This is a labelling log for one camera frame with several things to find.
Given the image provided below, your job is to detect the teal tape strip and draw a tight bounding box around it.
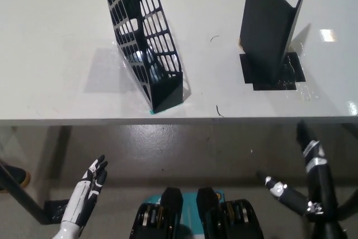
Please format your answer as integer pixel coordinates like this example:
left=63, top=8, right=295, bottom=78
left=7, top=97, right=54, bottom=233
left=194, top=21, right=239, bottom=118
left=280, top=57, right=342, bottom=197
left=148, top=105, right=182, bottom=116

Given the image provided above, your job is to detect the black floor tape patch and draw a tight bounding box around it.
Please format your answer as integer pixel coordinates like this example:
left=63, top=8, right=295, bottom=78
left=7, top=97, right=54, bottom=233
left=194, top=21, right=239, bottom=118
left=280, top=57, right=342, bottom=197
left=44, top=199, right=70, bottom=224

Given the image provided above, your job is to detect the black lattice magazine shelf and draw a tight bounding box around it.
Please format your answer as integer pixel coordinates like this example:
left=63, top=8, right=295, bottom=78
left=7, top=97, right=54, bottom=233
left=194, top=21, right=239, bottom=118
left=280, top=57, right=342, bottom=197
left=100, top=0, right=185, bottom=113

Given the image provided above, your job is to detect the black cardboard panel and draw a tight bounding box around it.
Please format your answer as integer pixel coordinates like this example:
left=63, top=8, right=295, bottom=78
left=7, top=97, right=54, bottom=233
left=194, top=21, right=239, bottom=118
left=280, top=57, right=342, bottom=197
left=237, top=0, right=313, bottom=87

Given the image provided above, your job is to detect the grey table leg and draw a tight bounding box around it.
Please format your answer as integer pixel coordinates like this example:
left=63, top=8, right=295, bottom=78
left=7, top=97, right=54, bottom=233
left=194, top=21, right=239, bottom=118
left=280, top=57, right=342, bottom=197
left=41, top=125, right=71, bottom=200

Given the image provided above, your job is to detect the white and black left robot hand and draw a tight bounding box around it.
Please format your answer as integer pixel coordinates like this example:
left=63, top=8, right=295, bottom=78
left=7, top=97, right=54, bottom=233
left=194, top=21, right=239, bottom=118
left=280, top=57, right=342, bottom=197
left=60, top=154, right=109, bottom=227

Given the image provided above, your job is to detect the black slanted table leg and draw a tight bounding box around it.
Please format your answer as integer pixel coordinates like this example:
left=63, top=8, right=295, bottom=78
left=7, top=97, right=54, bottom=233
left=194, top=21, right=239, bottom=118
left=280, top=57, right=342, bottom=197
left=335, top=193, right=358, bottom=222
left=0, top=157, right=51, bottom=225

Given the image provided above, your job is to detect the dark shoe with brown sole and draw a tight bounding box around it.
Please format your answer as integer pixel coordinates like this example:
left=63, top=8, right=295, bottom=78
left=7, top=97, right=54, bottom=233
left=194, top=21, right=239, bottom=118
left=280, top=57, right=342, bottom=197
left=0, top=165, right=32, bottom=193

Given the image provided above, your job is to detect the black tape patch on table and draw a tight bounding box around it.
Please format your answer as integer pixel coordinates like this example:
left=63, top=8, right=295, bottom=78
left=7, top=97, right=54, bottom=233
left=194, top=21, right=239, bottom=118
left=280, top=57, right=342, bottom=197
left=239, top=51, right=306, bottom=92

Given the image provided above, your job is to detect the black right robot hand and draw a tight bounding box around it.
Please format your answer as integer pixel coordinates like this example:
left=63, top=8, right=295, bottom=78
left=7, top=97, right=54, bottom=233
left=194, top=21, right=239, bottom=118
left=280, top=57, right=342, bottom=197
left=256, top=121, right=338, bottom=221

